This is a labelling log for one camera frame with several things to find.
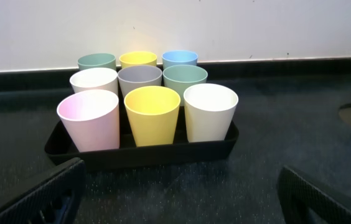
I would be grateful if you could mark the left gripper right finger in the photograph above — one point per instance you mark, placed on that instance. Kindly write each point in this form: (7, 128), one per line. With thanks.
(315, 202)

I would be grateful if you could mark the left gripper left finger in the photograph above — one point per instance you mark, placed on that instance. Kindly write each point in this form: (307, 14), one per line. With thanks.
(38, 199)

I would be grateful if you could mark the pink cup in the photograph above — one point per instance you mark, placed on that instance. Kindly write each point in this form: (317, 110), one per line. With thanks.
(93, 127)

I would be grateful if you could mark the white cup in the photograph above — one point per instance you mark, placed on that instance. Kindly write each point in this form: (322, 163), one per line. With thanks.
(208, 118)
(94, 79)

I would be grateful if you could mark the yellow cup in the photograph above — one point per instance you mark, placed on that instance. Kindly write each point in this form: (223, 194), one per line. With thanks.
(153, 121)
(138, 58)

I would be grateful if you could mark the black tray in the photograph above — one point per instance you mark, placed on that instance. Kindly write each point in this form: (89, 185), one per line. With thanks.
(163, 154)

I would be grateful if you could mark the green cup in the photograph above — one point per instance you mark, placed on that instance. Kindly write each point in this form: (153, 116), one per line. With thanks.
(184, 76)
(97, 60)

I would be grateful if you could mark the grey cup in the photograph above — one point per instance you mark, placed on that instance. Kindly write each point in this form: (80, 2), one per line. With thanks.
(139, 77)

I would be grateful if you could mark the blue cup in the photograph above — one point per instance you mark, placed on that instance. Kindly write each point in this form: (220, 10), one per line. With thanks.
(180, 57)

